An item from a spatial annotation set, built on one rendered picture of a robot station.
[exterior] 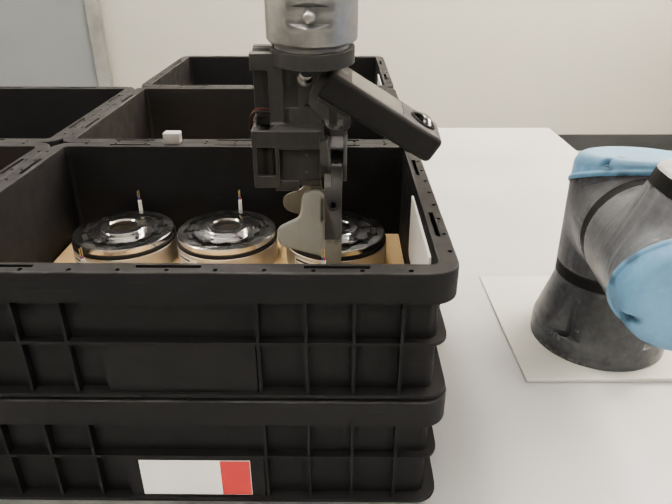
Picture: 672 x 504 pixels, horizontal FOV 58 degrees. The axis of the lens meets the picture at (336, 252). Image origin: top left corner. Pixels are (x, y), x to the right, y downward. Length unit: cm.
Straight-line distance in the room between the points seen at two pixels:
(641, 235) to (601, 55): 343
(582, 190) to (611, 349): 18
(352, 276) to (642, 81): 376
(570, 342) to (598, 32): 330
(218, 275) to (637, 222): 35
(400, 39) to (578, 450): 319
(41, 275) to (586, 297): 54
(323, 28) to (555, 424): 43
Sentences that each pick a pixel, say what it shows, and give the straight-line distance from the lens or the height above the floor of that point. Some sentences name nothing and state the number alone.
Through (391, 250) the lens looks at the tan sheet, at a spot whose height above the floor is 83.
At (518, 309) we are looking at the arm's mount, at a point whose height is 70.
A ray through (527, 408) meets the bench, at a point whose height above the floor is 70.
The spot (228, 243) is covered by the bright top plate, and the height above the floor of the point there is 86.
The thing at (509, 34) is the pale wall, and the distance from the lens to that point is 377.
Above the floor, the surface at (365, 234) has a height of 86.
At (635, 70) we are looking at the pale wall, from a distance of 407.
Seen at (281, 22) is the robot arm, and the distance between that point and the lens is 49.
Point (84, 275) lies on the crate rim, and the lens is 44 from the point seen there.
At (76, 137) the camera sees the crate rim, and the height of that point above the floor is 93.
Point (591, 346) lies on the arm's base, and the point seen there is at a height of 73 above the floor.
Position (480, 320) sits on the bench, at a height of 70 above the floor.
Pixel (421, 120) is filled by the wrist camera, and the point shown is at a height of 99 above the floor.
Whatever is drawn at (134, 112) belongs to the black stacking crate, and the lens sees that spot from 95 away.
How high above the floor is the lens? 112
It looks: 27 degrees down
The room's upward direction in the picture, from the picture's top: straight up
